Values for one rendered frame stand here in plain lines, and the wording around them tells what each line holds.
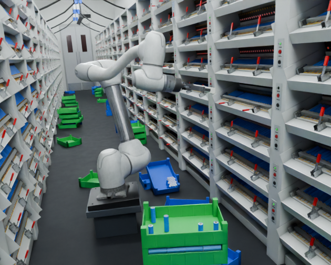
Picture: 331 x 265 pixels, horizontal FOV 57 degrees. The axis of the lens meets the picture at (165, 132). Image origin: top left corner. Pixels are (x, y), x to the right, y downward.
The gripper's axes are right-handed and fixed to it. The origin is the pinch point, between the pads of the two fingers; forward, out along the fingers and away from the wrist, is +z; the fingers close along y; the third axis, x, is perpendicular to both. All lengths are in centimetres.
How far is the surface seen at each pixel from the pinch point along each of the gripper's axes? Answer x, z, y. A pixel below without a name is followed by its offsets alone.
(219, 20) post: 42, 14, -30
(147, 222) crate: -54, -37, 42
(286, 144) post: -18.1, 23.9, 39.7
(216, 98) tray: -6.0, 21.5, -30.0
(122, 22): 77, 5, -380
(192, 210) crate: -48, -19, 45
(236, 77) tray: 8.6, 17.4, -2.8
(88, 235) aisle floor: -99, -52, -23
